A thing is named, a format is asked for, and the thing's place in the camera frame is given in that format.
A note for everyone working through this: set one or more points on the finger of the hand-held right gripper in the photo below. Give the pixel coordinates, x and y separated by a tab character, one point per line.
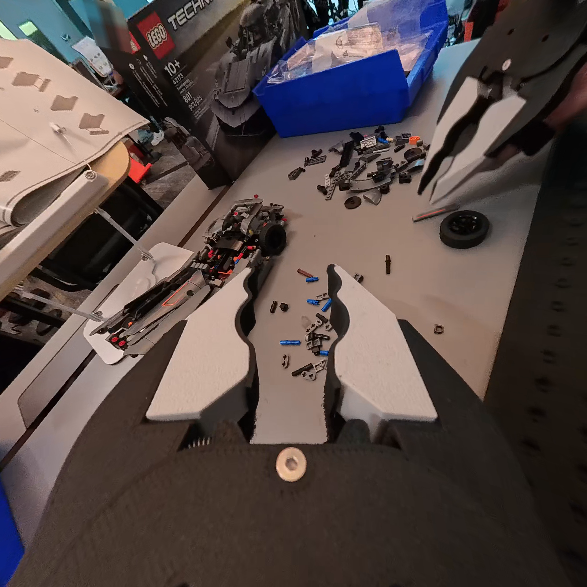
490	133
458	114

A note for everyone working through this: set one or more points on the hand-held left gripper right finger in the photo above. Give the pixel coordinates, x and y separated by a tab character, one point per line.
380	362

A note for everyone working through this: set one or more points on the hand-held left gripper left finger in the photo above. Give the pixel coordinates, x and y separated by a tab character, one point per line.
201	362

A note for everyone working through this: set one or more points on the group of small lego connectors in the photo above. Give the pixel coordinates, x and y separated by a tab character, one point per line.
290	342

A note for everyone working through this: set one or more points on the grey lego tile orange stripe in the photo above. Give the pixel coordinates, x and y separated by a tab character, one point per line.
435	213

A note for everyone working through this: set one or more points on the pile of dark lego pieces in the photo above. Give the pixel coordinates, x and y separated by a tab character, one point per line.
352	203

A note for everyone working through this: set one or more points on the grey lego car model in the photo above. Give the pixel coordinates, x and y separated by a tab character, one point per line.
247	224

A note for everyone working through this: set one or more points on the black lego tyre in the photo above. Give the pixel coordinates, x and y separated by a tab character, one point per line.
451	238

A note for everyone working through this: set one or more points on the black lego set box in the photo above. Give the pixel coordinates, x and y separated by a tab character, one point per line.
192	69

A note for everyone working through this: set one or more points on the white metal book stand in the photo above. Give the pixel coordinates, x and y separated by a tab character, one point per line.
160	257

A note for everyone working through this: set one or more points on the heap of clear plastic bags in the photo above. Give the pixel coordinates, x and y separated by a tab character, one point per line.
348	46

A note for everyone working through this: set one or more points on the black perforated panel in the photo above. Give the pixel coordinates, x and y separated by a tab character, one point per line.
550	321

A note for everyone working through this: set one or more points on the orange plastic object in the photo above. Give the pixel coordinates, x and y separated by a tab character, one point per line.
137	172

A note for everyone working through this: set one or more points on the white sneaker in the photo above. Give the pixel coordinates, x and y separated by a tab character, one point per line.
158	137

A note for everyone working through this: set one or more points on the open instruction booklet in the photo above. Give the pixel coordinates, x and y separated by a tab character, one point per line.
46	114

